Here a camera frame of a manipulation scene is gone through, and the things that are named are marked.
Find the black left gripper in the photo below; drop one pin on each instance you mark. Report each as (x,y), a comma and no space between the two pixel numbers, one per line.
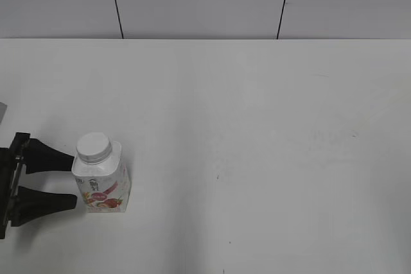
(22,205)

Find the white plastic bottle cap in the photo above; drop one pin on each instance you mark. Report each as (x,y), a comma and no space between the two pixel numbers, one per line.
(93,148)

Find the white yili changqing yogurt bottle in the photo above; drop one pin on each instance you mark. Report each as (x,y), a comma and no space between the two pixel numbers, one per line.
(104,186)

